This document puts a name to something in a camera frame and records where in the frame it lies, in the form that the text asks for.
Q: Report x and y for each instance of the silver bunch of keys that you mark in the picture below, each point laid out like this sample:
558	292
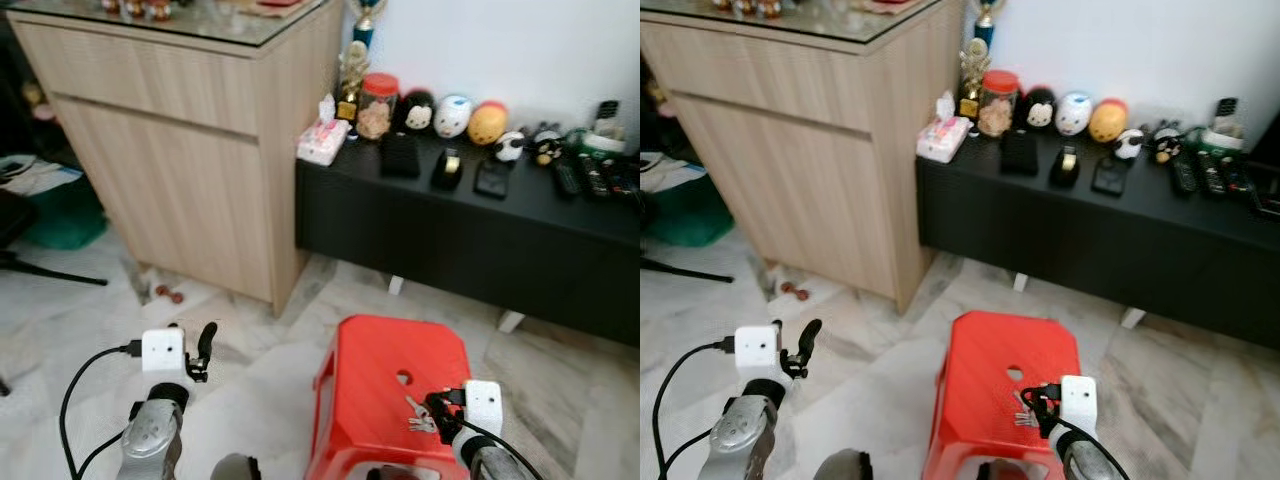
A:
1022	410
418	415

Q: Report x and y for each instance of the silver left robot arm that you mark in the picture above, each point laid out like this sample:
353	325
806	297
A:
150	440
740	435

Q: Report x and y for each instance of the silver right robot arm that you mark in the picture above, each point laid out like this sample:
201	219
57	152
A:
1085	462
495	468

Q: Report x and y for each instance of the small red dumbbell toy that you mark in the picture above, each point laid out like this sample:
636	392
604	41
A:
168	294
795	292

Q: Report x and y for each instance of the red plastic stool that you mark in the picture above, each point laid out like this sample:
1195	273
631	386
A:
375	385
985	370

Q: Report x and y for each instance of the black pole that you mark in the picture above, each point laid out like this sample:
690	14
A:
685	270
50	270

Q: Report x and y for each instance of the robot left leg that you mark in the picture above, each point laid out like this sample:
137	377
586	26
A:
842	466
236	468

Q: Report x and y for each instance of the green plastic bin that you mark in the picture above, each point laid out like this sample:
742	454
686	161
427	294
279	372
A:
70	215
690	215

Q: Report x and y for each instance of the black low console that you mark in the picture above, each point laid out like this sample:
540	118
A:
1080	240
450	240

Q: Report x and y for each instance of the light wooden cabinet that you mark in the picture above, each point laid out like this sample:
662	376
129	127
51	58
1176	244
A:
800	150
170	150

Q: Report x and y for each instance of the white paper sheets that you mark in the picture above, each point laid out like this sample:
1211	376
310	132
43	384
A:
40	178
670	175

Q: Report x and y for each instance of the black remote control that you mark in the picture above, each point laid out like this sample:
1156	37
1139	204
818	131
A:
594	175
1184	175
1240	177
622	180
1210	173
567	178

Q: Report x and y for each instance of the black tape dispenser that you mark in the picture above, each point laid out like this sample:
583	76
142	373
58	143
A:
1066	170
447	172

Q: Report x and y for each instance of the black flat pouch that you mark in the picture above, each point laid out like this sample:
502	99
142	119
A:
493	179
1111	177

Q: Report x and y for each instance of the pink tissue pack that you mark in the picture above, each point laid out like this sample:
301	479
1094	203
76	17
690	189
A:
943	137
322	140

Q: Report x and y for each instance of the black rectangular case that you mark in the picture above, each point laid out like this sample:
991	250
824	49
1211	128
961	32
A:
400	156
1021	153

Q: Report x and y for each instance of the green white bowl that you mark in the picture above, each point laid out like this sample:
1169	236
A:
603	143
1222	140

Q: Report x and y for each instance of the small black white plush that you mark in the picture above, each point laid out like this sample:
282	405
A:
1129	145
509	147

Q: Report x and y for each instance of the small black yellow toy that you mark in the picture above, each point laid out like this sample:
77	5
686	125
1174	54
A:
546	147
1167	144

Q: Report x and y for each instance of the yellow round plush toy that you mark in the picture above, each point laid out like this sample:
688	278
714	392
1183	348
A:
1108	121
487	124

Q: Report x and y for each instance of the white round plush toy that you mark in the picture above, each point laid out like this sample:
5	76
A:
1073	114
452	117

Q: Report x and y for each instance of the clear jar with red lid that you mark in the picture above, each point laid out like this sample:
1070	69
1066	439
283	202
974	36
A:
378	110
998	107

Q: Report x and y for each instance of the black mouse plush toy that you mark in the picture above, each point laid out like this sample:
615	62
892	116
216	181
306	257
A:
417	113
1039	108

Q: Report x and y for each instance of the small figurines group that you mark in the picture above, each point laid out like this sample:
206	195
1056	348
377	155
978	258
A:
135	8
745	6

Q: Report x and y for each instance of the red flat tray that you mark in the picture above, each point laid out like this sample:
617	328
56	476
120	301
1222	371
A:
278	4
890	4

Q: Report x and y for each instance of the blue and gold trophy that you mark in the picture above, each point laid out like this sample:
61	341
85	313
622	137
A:
988	18
366	20

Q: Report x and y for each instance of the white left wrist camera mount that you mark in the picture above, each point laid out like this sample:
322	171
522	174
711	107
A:
162	350
756	352

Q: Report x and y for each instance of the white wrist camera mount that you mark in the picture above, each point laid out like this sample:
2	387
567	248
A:
162	350
756	352
484	408
1079	400

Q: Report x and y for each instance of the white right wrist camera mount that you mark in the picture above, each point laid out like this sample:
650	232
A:
484	408
1079	400

